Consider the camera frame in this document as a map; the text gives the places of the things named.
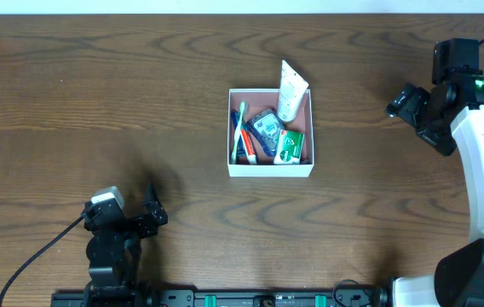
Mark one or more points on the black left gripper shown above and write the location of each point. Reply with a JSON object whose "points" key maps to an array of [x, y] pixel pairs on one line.
{"points": [[141, 222]]}

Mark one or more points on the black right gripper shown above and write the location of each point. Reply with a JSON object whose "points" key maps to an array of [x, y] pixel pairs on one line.
{"points": [[415, 109]]}

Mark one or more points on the blue disposable razor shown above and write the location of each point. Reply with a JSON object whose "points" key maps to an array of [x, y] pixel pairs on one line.
{"points": [[240, 149]]}

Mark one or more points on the green red toothpaste tube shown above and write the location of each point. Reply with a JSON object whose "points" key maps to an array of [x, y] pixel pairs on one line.
{"points": [[245, 137]]}

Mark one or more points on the green white toothbrush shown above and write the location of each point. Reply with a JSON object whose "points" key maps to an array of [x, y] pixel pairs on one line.
{"points": [[237, 135]]}

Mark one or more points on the white lotion tube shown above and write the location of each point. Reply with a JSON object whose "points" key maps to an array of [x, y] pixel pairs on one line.
{"points": [[291, 91]]}

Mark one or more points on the green soap bar box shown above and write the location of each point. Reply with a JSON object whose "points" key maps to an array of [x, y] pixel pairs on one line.
{"points": [[289, 148]]}

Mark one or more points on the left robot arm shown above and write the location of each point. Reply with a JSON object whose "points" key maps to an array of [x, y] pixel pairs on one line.
{"points": [[114, 252]]}

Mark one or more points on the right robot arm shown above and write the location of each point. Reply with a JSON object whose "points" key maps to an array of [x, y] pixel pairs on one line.
{"points": [[449, 118]]}

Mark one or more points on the white open cardboard box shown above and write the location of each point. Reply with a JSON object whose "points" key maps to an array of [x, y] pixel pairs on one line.
{"points": [[257, 100]]}

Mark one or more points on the black mounting rail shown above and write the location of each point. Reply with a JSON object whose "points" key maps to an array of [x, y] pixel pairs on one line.
{"points": [[349, 296]]}

